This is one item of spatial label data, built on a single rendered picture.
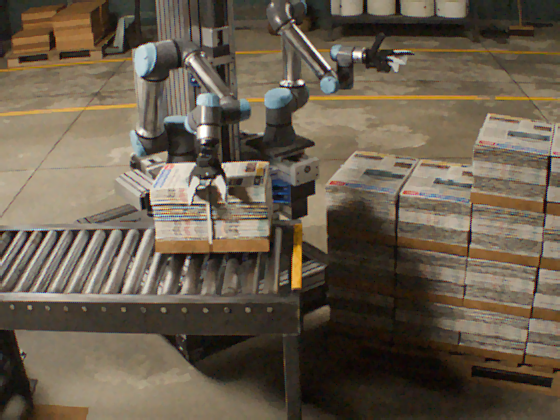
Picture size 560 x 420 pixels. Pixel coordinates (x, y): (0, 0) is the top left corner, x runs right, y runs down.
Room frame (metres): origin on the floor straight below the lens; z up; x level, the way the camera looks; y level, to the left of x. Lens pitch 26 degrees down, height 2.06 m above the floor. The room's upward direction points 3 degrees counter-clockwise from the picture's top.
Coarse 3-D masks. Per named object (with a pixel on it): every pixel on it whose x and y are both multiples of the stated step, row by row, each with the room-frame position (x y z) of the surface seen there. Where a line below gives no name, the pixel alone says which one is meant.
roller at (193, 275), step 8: (192, 256) 2.28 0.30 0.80; (200, 256) 2.29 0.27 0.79; (192, 264) 2.23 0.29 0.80; (200, 264) 2.24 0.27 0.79; (192, 272) 2.17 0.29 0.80; (200, 272) 2.20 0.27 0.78; (184, 280) 2.14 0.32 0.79; (192, 280) 2.13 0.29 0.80; (184, 288) 2.08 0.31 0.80; (192, 288) 2.08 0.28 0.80
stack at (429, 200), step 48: (336, 192) 2.74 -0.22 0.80; (384, 192) 2.66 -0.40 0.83; (432, 192) 2.63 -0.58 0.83; (336, 240) 2.74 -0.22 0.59; (432, 240) 2.59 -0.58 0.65; (480, 240) 2.50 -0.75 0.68; (528, 240) 2.43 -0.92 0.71; (336, 288) 2.75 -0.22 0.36; (432, 288) 2.58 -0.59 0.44; (480, 288) 2.50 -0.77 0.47; (528, 288) 2.40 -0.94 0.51; (336, 336) 2.74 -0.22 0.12; (432, 336) 2.57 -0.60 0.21; (480, 336) 2.49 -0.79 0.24; (528, 336) 2.40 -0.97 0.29; (528, 384) 2.41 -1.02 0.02
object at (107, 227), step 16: (16, 224) 2.58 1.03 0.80; (64, 224) 2.56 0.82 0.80; (80, 224) 2.56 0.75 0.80; (96, 224) 2.55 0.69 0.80; (112, 224) 2.55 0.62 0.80; (128, 224) 2.54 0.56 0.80; (144, 224) 2.53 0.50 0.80; (288, 224) 2.48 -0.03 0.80; (288, 240) 2.47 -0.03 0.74; (208, 256) 2.49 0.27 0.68
